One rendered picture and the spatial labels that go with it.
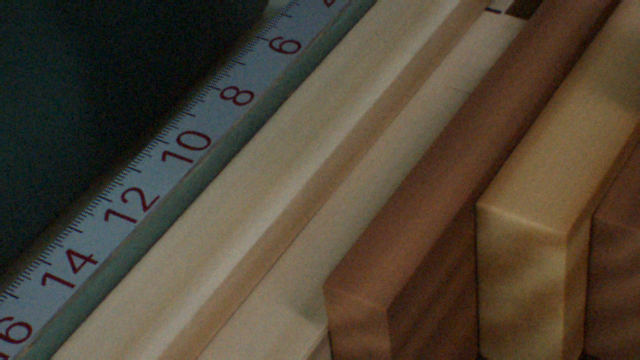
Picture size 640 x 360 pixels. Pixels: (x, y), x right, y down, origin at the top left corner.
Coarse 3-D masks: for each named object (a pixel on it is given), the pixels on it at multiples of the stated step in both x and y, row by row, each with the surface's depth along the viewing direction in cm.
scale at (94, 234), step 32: (320, 0) 32; (352, 0) 32; (288, 32) 31; (320, 32) 31; (256, 64) 30; (288, 64) 30; (224, 96) 29; (256, 96) 29; (192, 128) 29; (224, 128) 29; (160, 160) 28; (192, 160) 28; (128, 192) 27; (160, 192) 27; (96, 224) 27; (128, 224) 27; (64, 256) 26; (96, 256) 26; (32, 288) 26; (64, 288) 26; (0, 320) 25; (32, 320) 25; (0, 352) 25
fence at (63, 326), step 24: (360, 0) 32; (336, 24) 31; (312, 48) 31; (288, 72) 30; (264, 96) 29; (288, 96) 30; (240, 120) 29; (264, 120) 30; (240, 144) 29; (216, 168) 28; (192, 192) 28; (168, 216) 27; (144, 240) 27; (120, 264) 26; (96, 288) 26; (72, 312) 26; (48, 336) 25
